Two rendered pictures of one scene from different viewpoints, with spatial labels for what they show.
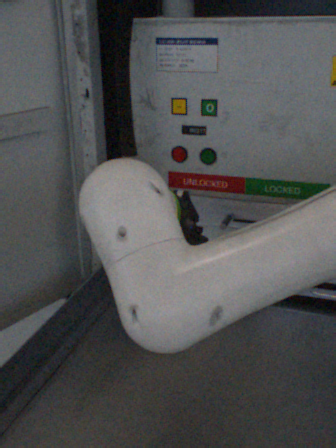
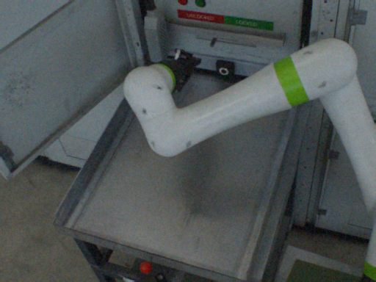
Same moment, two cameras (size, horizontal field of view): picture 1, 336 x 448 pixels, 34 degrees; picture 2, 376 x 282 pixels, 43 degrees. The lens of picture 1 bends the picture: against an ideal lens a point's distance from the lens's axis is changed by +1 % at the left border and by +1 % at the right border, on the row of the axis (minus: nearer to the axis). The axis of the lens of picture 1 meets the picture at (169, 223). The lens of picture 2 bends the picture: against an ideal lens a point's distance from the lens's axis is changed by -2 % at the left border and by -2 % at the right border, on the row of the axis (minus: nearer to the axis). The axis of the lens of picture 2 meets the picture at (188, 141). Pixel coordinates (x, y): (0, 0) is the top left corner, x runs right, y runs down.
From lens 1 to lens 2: 68 cm
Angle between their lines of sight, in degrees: 29
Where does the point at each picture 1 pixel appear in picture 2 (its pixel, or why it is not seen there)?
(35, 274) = (104, 73)
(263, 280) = (208, 130)
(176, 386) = not seen: hidden behind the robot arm
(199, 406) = (196, 154)
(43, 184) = (101, 25)
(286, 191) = (248, 24)
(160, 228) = (161, 107)
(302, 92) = not seen: outside the picture
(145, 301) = (157, 141)
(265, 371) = (232, 132)
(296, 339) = not seen: hidden behind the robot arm
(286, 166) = (247, 11)
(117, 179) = (139, 86)
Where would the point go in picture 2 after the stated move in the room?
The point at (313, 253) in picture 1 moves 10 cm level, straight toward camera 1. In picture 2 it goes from (230, 118) to (219, 150)
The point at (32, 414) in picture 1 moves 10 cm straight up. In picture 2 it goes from (115, 161) to (108, 141)
